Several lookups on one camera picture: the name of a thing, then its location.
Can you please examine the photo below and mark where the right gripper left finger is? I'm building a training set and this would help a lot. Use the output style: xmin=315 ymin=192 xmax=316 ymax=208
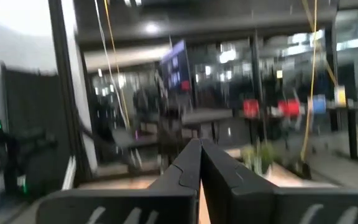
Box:
xmin=35 ymin=139 xmax=202 ymax=224

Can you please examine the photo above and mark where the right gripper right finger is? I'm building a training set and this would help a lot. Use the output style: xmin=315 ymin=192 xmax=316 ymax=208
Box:
xmin=201 ymin=139 xmax=358 ymax=224

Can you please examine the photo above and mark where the trailing succulent in dark pot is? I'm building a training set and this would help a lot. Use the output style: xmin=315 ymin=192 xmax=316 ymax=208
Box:
xmin=241 ymin=139 xmax=312 ymax=180

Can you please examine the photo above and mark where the red box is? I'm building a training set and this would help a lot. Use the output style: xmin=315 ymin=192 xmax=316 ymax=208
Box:
xmin=277 ymin=98 xmax=301 ymax=118
xmin=242 ymin=98 xmax=260 ymax=119

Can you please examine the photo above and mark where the blue box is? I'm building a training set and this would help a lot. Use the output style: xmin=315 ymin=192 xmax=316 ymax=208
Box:
xmin=311 ymin=94 xmax=327 ymax=114

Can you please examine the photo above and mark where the blue lit monitor screen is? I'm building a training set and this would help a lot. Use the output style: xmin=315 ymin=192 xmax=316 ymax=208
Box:
xmin=159 ymin=39 xmax=193 ymax=94

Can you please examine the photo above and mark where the yellow cable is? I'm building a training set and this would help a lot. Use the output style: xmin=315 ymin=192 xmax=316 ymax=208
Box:
xmin=300 ymin=0 xmax=319 ymax=162

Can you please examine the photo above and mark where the black aluminium table frame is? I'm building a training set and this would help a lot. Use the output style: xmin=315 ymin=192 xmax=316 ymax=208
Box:
xmin=47 ymin=0 xmax=88 ymax=186

